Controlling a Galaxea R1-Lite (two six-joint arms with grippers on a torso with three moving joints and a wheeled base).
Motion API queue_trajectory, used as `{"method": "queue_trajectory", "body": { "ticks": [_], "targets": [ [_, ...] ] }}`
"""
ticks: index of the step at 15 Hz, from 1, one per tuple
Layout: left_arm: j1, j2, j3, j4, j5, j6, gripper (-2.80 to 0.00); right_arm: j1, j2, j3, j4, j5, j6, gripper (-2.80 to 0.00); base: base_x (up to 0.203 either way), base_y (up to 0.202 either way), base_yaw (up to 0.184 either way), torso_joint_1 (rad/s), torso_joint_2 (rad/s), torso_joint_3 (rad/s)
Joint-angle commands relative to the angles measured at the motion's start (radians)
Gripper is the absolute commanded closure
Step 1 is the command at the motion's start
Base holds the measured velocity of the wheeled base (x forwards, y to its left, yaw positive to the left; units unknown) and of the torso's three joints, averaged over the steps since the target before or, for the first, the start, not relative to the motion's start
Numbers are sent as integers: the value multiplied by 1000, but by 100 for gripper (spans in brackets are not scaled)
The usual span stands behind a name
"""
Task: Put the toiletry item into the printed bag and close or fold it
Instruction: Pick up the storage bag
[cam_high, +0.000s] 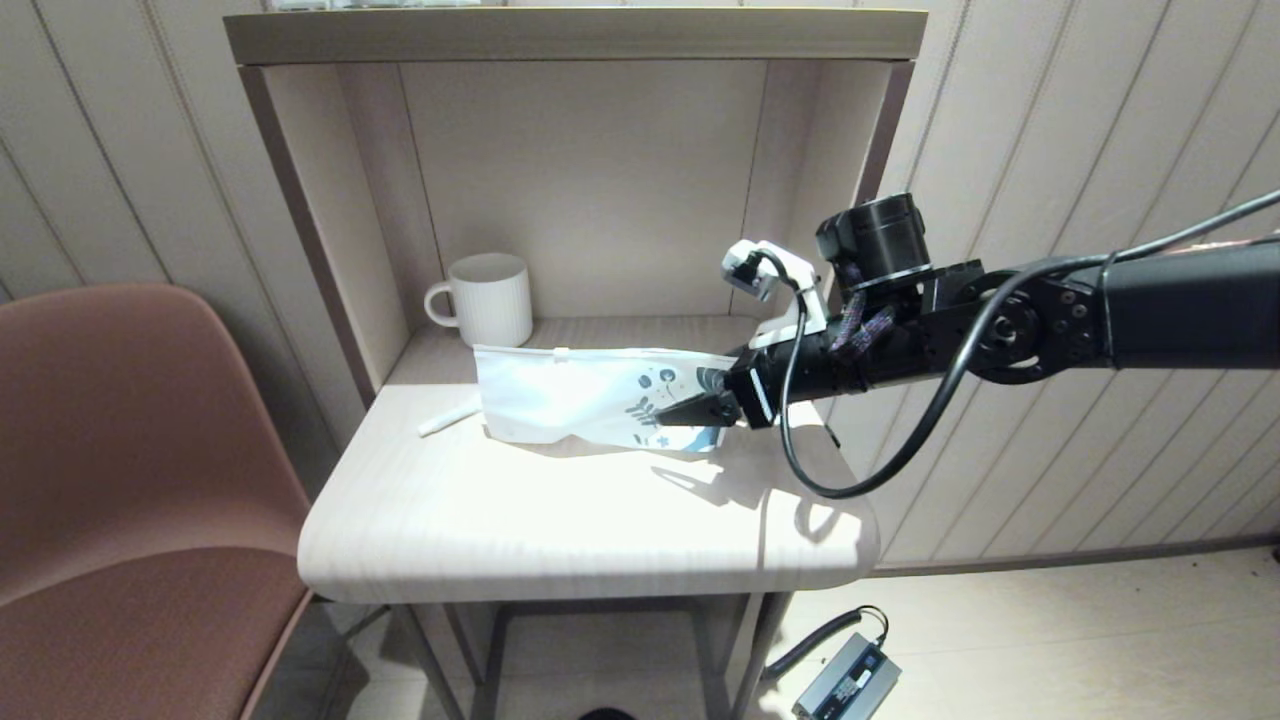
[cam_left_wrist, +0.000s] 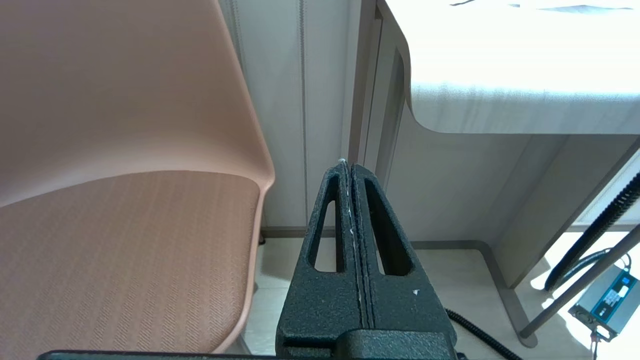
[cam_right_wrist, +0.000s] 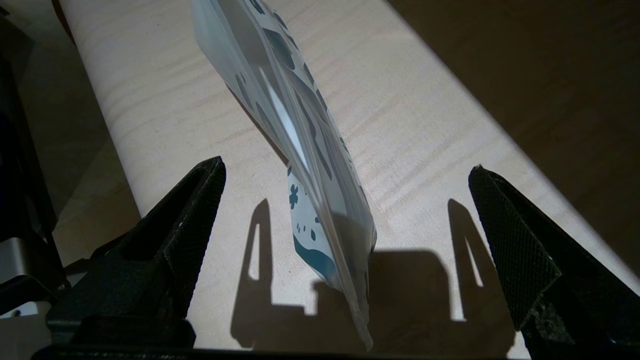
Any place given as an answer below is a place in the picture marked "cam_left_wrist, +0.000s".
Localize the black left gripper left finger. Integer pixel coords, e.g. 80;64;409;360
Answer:
276;161;371;351

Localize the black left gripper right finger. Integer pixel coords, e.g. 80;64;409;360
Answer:
351;163;458;351

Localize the grey power adapter box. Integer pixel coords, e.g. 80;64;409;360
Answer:
568;265;639;337

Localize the pink upholstered chair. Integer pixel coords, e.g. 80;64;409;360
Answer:
0;0;276;360

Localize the black corrugated floor cable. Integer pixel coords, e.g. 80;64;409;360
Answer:
444;308;524;360
544;172;640;293

